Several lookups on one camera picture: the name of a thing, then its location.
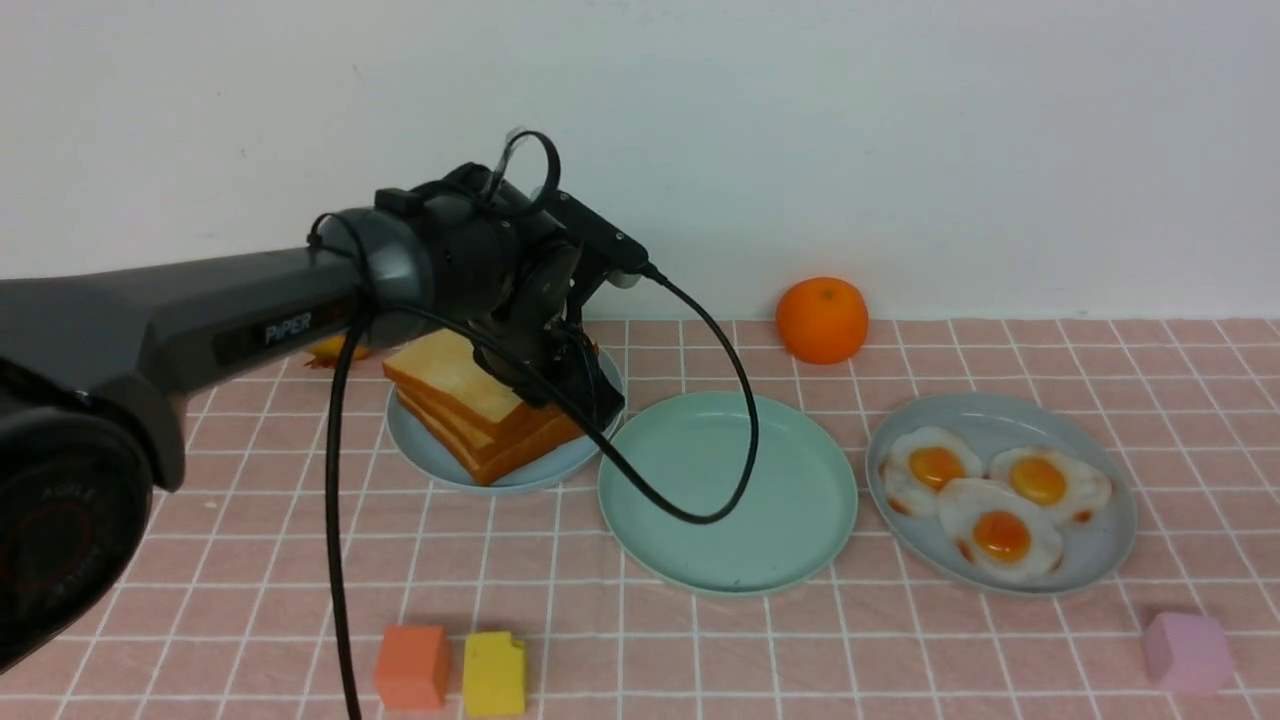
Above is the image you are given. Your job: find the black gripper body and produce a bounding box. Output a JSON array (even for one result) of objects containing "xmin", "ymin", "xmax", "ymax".
[{"xmin": 420, "ymin": 165, "xmax": 625, "ymax": 427}]

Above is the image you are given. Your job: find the fried egg front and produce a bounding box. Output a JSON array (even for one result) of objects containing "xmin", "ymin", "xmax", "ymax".
[{"xmin": 936, "ymin": 478, "xmax": 1065, "ymax": 584}]

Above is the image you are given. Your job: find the fried egg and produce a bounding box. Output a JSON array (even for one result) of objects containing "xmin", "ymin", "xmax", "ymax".
[
  {"xmin": 987, "ymin": 446, "xmax": 1114, "ymax": 527},
  {"xmin": 879, "ymin": 427, "xmax": 984, "ymax": 518},
  {"xmin": 936, "ymin": 478, "xmax": 1065, "ymax": 584}
]

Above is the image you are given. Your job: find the toast slice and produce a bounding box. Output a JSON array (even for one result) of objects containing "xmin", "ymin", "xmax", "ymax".
[
  {"xmin": 381, "ymin": 331, "xmax": 536, "ymax": 432},
  {"xmin": 387, "ymin": 397, "xmax": 596, "ymax": 495},
  {"xmin": 396, "ymin": 386, "xmax": 562, "ymax": 462}
]

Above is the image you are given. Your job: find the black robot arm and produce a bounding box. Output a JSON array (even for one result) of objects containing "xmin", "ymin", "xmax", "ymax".
[{"xmin": 1, "ymin": 164, "xmax": 649, "ymax": 670}]

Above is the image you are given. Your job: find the red yellow pomegranate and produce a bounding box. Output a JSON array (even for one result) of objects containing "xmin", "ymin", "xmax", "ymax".
[{"xmin": 303, "ymin": 336, "xmax": 372, "ymax": 369}]

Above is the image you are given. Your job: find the light blue bread plate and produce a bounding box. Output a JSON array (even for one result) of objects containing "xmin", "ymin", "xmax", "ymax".
[{"xmin": 383, "ymin": 331, "xmax": 600, "ymax": 495}]

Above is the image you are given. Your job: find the orange fruit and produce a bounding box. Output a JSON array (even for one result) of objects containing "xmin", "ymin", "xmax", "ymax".
[{"xmin": 774, "ymin": 277, "xmax": 870, "ymax": 365}]

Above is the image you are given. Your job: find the mint green plate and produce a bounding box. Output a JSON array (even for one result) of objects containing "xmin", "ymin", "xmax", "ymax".
[{"xmin": 596, "ymin": 391, "xmax": 859, "ymax": 598}]

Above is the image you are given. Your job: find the orange foam cube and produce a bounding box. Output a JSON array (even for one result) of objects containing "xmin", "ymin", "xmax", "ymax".
[{"xmin": 372, "ymin": 625, "xmax": 452, "ymax": 714}]

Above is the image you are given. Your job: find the yellow foam cube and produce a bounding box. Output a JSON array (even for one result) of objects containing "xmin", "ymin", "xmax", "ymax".
[{"xmin": 462, "ymin": 632, "xmax": 527, "ymax": 719}]

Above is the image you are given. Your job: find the pink checkered tablecloth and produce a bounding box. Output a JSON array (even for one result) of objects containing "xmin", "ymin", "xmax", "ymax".
[{"xmin": 3, "ymin": 319, "xmax": 1279, "ymax": 719}]

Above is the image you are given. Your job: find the fried egg left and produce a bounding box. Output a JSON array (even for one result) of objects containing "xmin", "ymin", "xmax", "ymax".
[{"xmin": 879, "ymin": 427, "xmax": 984, "ymax": 518}]

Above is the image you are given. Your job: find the fried egg right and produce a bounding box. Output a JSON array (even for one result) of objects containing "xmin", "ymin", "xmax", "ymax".
[{"xmin": 987, "ymin": 446, "xmax": 1114, "ymax": 527}]

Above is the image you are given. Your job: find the grey-blue egg plate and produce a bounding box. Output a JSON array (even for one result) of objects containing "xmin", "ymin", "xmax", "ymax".
[{"xmin": 867, "ymin": 393, "xmax": 1137, "ymax": 596}]

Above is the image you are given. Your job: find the pink foam cube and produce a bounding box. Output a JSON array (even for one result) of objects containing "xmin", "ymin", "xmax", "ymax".
[{"xmin": 1143, "ymin": 612, "xmax": 1235, "ymax": 696}]

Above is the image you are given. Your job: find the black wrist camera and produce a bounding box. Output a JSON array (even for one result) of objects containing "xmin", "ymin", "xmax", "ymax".
[{"xmin": 547, "ymin": 191, "xmax": 653, "ymax": 297}]

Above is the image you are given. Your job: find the black cable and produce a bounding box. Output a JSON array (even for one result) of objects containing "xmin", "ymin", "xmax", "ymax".
[{"xmin": 323, "ymin": 129, "xmax": 762, "ymax": 720}]

